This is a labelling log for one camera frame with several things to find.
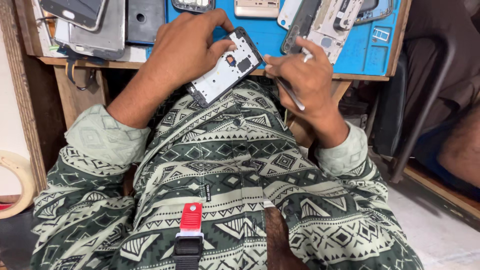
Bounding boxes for green patterned shirt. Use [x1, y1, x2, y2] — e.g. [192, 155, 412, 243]
[30, 77, 425, 270]

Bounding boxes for wooden workbench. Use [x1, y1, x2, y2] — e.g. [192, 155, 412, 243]
[0, 0, 413, 194]

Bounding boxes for gold phone housing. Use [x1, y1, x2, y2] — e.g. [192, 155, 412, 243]
[234, 0, 281, 19]

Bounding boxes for black phone frame white plate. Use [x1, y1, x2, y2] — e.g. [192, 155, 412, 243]
[185, 26, 265, 109]

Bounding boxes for black phone back cover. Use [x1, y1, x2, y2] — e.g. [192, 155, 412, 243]
[126, 0, 166, 45]

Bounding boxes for dark phone frame with parts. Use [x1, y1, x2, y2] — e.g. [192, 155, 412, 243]
[171, 0, 215, 13]

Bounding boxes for blue repair work mat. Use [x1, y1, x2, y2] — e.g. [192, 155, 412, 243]
[165, 0, 402, 77]

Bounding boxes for black flex part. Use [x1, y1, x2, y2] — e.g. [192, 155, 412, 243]
[333, 0, 352, 31]

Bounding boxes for person's right hand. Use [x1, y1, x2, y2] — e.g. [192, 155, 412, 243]
[264, 37, 341, 125]

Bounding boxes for black phone with glass screen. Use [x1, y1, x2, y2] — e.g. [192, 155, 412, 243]
[39, 0, 108, 32]

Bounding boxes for beige tape roll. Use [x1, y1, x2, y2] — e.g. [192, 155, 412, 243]
[0, 150, 37, 220]

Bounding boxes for white phone back cover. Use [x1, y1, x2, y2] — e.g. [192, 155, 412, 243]
[277, 0, 304, 30]

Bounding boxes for silver sim card tray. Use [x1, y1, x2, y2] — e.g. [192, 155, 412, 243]
[372, 28, 391, 42]

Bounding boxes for blue-edged phone frame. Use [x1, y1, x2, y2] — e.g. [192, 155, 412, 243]
[353, 0, 394, 26]

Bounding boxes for red and black strap buckle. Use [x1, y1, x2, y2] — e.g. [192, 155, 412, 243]
[172, 202, 205, 270]

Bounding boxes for silver metal tweezers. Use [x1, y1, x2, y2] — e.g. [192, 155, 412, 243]
[259, 52, 306, 112]

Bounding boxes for person's left hand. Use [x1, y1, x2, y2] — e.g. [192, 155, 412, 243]
[144, 9, 238, 91]

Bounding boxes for wooden floor platform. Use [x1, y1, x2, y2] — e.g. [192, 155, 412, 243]
[402, 163, 480, 230]

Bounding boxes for black chair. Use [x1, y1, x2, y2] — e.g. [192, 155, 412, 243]
[373, 34, 459, 184]

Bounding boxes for black orange flex cable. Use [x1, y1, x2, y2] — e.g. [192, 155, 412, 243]
[64, 55, 97, 91]

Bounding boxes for silver phone middle frame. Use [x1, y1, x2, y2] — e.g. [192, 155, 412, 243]
[304, 0, 365, 65]

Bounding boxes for grey phone display panel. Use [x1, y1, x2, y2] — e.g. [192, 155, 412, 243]
[54, 0, 126, 61]

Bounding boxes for black narrow phone frame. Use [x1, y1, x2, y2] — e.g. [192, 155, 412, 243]
[281, 0, 323, 55]

